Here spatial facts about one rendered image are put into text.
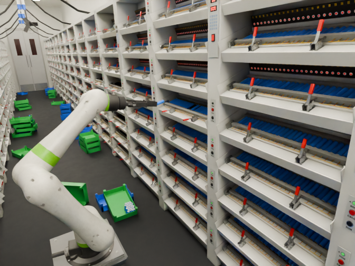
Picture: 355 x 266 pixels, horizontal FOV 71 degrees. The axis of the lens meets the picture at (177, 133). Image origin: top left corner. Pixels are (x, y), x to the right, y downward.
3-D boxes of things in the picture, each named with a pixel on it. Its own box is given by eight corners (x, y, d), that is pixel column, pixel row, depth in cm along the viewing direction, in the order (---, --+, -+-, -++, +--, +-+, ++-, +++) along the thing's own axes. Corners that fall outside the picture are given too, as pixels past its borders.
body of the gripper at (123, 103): (120, 97, 133) (136, 97, 138) (115, 95, 140) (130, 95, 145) (119, 111, 135) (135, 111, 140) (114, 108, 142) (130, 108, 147)
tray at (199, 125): (209, 135, 139) (204, 121, 134) (160, 114, 188) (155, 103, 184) (235, 117, 146) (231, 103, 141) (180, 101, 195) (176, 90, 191)
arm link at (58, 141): (38, 141, 112) (58, 157, 117) (39, 143, 102) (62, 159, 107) (92, 85, 124) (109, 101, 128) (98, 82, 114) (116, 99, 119)
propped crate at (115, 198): (137, 214, 212) (137, 208, 208) (114, 222, 203) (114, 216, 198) (124, 189, 232) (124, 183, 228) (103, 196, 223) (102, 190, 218)
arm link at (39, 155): (35, 197, 103) (9, 183, 95) (26, 186, 112) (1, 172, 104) (66, 162, 109) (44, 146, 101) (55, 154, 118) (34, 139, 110)
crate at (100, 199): (101, 212, 216) (100, 204, 214) (95, 201, 233) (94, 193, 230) (134, 201, 231) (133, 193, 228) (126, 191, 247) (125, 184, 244)
